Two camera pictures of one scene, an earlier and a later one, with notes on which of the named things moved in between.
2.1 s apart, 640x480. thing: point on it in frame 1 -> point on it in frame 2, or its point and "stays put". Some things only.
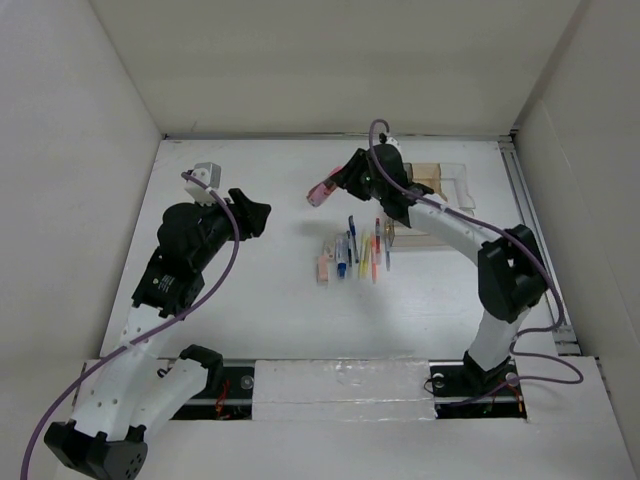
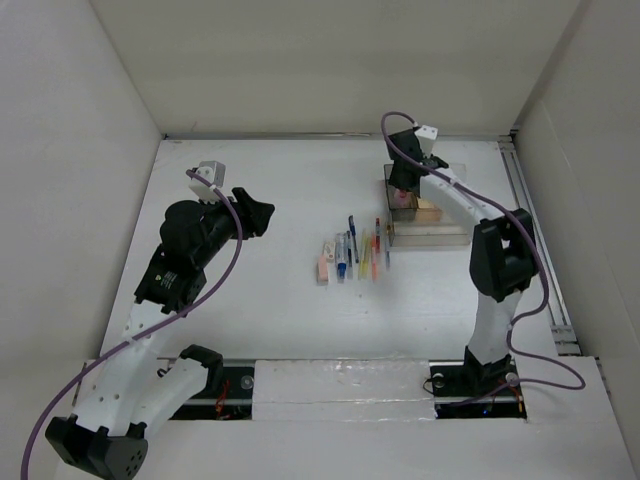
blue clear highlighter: [387, 253] stays put
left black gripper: [250, 214] stays put
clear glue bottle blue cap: [341, 253] stays put
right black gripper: [348, 174] -> [392, 180]
